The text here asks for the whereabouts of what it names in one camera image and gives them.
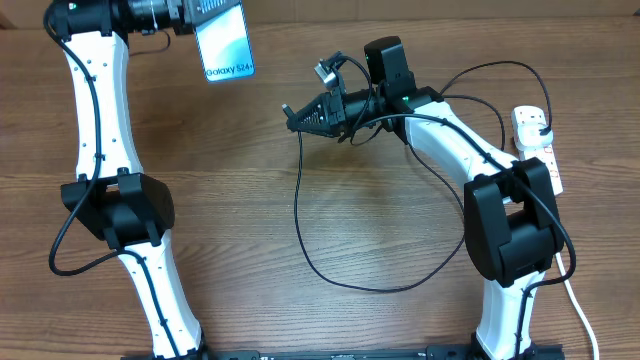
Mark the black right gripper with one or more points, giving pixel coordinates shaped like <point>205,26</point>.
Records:
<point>334,115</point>

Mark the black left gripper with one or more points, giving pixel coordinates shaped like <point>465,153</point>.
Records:
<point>185,25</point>

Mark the blue screen smartphone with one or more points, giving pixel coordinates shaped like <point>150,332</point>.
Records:
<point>224,46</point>

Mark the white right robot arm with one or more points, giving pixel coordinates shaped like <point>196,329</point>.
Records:
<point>512,228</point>

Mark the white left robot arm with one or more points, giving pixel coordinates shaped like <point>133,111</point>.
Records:
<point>111,195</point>

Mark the white charger plug adapter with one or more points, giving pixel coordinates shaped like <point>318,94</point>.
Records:
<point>528,137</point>

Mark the white power strip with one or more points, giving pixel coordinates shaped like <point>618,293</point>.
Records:
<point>530,114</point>

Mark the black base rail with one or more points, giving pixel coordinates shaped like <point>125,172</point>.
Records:
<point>345,354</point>

